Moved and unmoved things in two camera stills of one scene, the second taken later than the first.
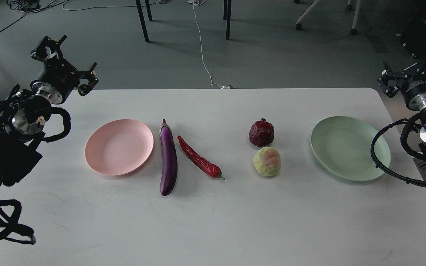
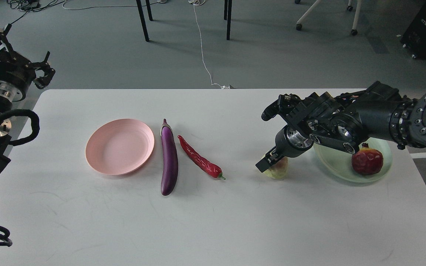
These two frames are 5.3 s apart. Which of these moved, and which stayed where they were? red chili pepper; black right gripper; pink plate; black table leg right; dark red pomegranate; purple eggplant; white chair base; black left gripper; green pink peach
Moved: black right gripper; black left gripper; green pink peach; dark red pomegranate
Stayed: white chair base; red chili pepper; pink plate; purple eggplant; black table leg right
